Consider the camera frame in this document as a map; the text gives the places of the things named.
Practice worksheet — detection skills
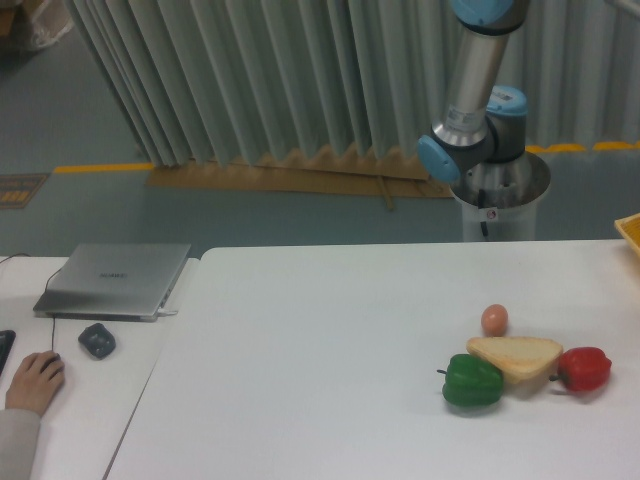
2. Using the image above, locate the person's hand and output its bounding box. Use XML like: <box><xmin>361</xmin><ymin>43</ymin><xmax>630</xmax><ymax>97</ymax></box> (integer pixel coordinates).
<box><xmin>5</xmin><ymin>350</ymin><xmax>65</xmax><ymax>418</ymax></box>

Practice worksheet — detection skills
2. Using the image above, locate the black computer mouse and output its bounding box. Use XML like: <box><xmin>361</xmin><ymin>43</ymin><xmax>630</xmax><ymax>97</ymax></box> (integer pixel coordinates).
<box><xmin>40</xmin><ymin>353</ymin><xmax>60</xmax><ymax>373</ymax></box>

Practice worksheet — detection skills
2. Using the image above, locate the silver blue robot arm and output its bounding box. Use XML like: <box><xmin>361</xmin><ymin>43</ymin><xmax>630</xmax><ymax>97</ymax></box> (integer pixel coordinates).
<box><xmin>417</xmin><ymin>1</ymin><xmax>639</xmax><ymax>183</ymax></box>

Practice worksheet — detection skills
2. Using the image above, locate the grey sleeved forearm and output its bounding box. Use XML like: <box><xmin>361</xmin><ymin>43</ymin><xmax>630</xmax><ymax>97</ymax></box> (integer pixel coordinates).
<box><xmin>1</xmin><ymin>409</ymin><xmax>41</xmax><ymax>480</ymax></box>

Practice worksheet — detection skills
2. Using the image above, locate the green bell pepper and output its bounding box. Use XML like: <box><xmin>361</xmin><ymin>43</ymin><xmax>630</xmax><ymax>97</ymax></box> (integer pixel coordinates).
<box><xmin>439</xmin><ymin>354</ymin><xmax>504</xmax><ymax>408</ymax></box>

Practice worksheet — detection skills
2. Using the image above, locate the red bell pepper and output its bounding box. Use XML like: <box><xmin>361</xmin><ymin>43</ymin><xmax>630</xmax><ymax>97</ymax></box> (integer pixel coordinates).
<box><xmin>549</xmin><ymin>347</ymin><xmax>612</xmax><ymax>393</ymax></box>

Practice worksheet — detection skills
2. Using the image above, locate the black keyboard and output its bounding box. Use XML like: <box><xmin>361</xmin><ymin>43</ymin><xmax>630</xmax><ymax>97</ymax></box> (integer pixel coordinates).
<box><xmin>0</xmin><ymin>330</ymin><xmax>16</xmax><ymax>373</ymax></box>

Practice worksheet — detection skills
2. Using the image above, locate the dark grey round device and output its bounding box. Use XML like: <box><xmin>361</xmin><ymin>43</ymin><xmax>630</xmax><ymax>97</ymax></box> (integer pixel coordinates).
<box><xmin>78</xmin><ymin>323</ymin><xmax>117</xmax><ymax>360</ymax></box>

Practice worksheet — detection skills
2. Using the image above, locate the silver laptop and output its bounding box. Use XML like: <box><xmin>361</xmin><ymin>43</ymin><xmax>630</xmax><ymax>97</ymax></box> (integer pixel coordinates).
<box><xmin>33</xmin><ymin>243</ymin><xmax>191</xmax><ymax>321</ymax></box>

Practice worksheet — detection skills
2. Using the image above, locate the grey pleated curtain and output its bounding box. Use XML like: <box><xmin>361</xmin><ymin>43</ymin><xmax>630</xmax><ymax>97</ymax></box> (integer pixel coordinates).
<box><xmin>67</xmin><ymin>1</ymin><xmax>639</xmax><ymax>166</ymax></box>

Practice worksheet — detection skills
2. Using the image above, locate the cardboard box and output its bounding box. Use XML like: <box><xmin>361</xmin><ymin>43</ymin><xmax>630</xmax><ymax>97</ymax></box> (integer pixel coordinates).
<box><xmin>0</xmin><ymin>0</ymin><xmax>22</xmax><ymax>38</ymax></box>

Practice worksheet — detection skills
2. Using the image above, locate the brown egg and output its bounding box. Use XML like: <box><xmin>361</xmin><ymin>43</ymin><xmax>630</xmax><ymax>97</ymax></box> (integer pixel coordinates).
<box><xmin>481</xmin><ymin>304</ymin><xmax>509</xmax><ymax>336</ymax></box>

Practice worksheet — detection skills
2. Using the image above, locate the bread slice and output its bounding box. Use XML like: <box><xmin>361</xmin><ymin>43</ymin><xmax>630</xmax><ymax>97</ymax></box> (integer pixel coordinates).
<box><xmin>466</xmin><ymin>336</ymin><xmax>564</xmax><ymax>384</ymax></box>

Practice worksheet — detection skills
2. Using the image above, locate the black mouse cable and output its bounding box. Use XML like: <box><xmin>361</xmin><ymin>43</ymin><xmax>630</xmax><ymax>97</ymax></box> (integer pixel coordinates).
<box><xmin>0</xmin><ymin>253</ymin><xmax>77</xmax><ymax>354</ymax></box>

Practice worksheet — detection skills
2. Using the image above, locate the black pedestal cable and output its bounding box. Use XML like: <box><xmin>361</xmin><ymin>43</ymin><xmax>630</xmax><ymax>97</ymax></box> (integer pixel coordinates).
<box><xmin>476</xmin><ymin>187</ymin><xmax>489</xmax><ymax>241</ymax></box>

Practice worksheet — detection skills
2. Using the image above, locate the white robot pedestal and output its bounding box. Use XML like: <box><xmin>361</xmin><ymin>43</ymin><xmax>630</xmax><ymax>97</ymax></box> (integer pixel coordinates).
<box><xmin>451</xmin><ymin>152</ymin><xmax>551</xmax><ymax>242</ymax></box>

